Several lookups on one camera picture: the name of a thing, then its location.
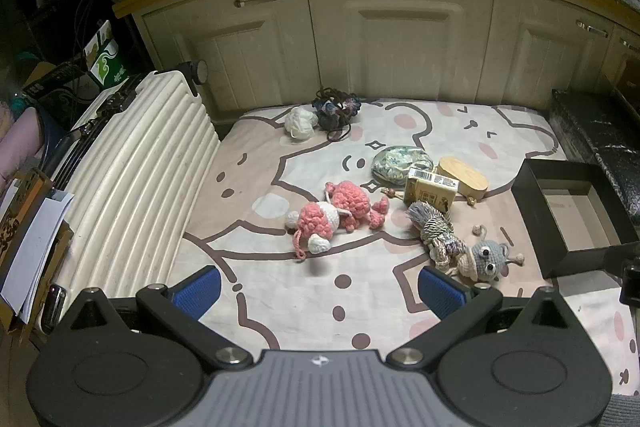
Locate black marbled storage box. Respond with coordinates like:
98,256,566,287
550,89,640,228

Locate pink cloth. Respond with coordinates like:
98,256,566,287
0,107,48,198

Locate small printed carton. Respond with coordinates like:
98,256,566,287
404,167,460,214

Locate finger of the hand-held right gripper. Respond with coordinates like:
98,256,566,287
603,242,640,275

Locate white ribbed suitcase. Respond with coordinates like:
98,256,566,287
42,59,221,338

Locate oval wooden box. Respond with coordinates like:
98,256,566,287
434,157,490,204

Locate white yarn ball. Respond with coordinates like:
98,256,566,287
285,106,319,142

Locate pink crochet plush toy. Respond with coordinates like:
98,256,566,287
284,181,391,263

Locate green patterned drawstring pouch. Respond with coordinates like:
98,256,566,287
370,145,433,199

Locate brown cardboard box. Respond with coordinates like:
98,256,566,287
0,167,76,335

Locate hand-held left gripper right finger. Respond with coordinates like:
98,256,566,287
386,266,583,370

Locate white paper sheets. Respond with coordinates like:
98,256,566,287
0,189,76,324

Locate long black carton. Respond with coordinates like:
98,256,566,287
22,57,96,100

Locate green white carton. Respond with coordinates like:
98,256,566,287
82,21,133,88

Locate shiny metal object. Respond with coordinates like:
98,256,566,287
42,284,67,335

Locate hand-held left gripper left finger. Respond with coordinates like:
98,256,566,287
52,265,253,370

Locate bear printed blanket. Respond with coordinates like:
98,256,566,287
177,99,640,395

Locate dark floral scrunchie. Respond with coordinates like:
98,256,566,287
312,86,362,142

